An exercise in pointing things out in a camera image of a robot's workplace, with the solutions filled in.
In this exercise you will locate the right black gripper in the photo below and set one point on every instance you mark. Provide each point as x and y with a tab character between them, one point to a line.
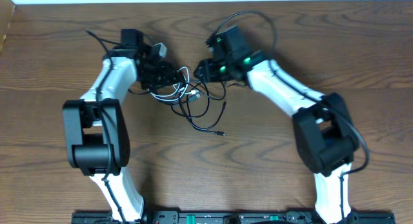
209	72

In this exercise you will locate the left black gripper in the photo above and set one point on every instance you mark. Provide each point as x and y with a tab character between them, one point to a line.
169	75

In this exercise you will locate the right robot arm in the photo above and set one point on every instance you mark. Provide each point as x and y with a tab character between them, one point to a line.
326	139

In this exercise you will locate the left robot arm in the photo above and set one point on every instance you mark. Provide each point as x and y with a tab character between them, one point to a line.
97	141

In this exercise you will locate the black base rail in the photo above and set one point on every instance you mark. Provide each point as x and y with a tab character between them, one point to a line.
290	216

